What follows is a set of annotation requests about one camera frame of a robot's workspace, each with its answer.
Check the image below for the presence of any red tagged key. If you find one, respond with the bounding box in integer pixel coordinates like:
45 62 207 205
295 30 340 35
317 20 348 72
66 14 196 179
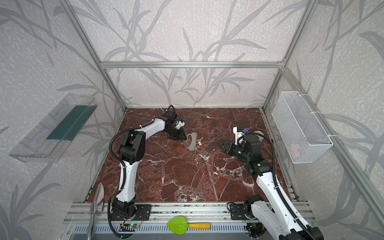
197 138 203 147

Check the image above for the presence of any grey oval strap ring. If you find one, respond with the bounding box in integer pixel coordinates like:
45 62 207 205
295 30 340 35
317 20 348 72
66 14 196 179
183 131 199 151

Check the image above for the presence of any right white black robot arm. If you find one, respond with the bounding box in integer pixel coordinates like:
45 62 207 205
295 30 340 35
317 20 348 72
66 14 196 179
217 132 324 240

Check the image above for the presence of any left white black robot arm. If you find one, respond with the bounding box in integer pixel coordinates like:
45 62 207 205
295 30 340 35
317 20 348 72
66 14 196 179
109 105 187 219

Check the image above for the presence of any small grey metal cup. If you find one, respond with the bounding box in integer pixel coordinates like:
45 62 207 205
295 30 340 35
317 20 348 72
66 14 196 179
254 131 264 139

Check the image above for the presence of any green yellow toy shovel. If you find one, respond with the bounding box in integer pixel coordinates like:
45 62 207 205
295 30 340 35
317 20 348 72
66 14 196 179
167 216 211 235

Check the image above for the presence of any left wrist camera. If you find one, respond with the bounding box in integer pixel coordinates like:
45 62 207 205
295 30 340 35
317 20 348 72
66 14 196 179
175 119 185 130

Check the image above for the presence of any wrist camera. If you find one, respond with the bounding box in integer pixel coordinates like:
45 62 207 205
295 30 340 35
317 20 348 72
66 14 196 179
175 119 185 130
233 127 247 145

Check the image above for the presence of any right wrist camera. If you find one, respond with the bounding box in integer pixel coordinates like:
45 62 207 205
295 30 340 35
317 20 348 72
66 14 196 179
233 127 247 145

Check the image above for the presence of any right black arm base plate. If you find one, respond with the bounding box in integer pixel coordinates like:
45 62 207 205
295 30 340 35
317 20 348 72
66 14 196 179
226 202 256 221

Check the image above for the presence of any aluminium front rail frame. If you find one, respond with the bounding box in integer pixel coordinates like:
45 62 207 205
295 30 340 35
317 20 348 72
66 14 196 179
62 201 316 224

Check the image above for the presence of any white wire mesh basket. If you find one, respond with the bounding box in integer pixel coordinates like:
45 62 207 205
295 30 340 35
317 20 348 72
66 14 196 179
272 91 334 164

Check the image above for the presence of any right circuit board with wires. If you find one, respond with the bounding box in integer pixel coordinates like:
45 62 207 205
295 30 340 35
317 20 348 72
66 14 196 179
244 220 267 239

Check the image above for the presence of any circuit board with wires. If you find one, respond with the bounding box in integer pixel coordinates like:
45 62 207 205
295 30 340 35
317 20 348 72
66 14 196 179
118 212 144 232
244 220 267 239

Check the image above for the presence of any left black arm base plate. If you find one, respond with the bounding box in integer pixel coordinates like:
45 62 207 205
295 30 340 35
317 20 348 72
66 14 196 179
121 204 152 221

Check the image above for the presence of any left circuit board with wires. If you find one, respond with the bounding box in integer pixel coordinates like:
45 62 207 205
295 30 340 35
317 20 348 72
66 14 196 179
118 212 144 232

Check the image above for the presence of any clear plastic wall shelf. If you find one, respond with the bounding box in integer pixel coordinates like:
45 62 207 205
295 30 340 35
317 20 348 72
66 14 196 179
9 94 98 163

